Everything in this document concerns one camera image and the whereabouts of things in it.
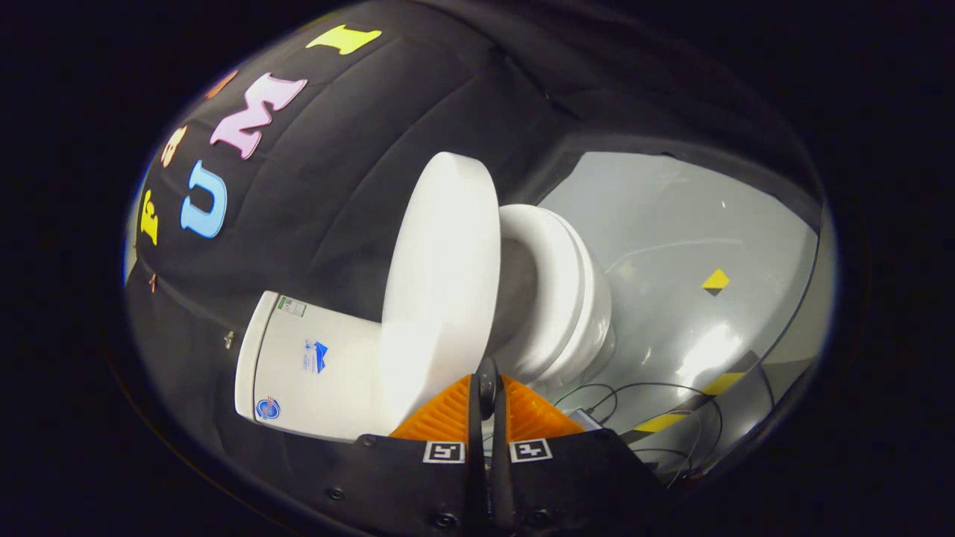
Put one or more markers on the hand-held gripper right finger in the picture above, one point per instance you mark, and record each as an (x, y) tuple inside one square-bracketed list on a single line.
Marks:
[(501, 462)]

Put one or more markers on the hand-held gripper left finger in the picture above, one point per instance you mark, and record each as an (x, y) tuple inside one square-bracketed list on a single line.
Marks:
[(476, 462)]

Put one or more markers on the white toilet tank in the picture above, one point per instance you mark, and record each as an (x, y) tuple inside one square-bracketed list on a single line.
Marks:
[(328, 380)]

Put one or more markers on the white toilet seat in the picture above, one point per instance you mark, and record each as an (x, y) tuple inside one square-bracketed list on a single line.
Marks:
[(556, 261)]

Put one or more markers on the small white device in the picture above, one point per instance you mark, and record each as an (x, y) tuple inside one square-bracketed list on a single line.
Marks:
[(589, 419)]

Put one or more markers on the yellow black tape stripe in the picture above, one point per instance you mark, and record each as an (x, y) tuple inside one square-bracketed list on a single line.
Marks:
[(720, 384)]

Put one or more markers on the yellow black tape square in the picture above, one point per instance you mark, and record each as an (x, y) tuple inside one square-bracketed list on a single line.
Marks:
[(715, 279)]

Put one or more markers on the black backdrop cloth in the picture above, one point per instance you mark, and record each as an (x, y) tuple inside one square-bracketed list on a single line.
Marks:
[(358, 149)]

